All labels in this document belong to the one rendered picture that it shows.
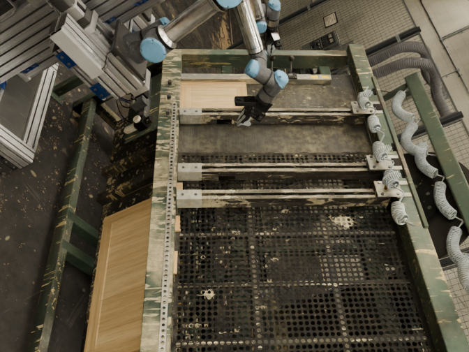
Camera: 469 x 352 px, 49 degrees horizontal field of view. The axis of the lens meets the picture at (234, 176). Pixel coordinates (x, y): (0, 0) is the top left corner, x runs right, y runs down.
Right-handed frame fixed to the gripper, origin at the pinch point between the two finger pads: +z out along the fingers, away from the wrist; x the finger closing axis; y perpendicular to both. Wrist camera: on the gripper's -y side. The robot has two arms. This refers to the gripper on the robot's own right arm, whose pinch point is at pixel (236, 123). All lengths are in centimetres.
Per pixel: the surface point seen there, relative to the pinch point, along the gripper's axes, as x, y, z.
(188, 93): 59, -6, 40
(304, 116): 34, 50, 3
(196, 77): 73, -3, 36
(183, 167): -6.0, -10.4, 35.5
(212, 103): 50, 7, 33
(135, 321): -74, -13, 78
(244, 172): -9.2, 17.1, 20.3
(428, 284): -79, 81, -21
